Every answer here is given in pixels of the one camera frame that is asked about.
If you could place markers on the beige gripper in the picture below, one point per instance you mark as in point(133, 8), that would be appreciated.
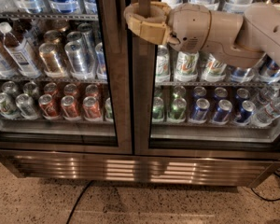
point(189, 27)

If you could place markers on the fridge glass door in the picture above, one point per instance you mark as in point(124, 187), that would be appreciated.
point(96, 26)
point(253, 129)

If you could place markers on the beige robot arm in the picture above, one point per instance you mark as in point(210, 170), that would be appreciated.
point(238, 40)

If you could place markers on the steel fridge base grille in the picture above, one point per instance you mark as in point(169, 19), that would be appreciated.
point(86, 166)

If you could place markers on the white green can centre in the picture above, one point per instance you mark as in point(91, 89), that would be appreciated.
point(185, 68)

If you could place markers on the white green can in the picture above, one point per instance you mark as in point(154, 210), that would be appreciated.
point(185, 68)
point(214, 70)

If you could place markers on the white green can right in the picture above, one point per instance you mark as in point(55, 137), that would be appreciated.
point(214, 70)

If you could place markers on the green can lower shelf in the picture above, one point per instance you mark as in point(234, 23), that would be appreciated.
point(177, 110)

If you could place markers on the silver soda can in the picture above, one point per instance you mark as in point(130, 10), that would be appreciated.
point(78, 58)

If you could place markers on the blue can lower left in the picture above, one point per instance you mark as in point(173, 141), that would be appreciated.
point(199, 111)

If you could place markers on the blue can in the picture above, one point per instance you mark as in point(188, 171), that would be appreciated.
point(199, 111)
point(222, 112)

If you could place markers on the red soda can right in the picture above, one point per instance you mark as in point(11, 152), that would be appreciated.
point(91, 107)

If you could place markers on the red soda can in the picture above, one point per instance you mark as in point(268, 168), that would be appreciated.
point(70, 108)
point(91, 107)
point(49, 107)

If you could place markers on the blue can lower right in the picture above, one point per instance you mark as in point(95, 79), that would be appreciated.
point(222, 112)

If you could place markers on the gold soda can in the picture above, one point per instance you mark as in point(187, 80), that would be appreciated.
point(53, 60)

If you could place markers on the red soda can middle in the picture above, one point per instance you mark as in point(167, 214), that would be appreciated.
point(70, 108)

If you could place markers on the brown tea bottle right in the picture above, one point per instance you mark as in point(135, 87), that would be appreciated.
point(20, 50)

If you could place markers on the brown tea bottle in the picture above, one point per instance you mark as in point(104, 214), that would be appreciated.
point(7, 65)
point(20, 50)

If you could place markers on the red soda can left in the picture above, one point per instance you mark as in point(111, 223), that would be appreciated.
point(49, 107)

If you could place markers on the brown tea bottle left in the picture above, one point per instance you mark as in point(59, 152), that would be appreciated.
point(7, 65)

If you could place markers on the green silver can left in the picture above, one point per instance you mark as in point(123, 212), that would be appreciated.
point(8, 109)

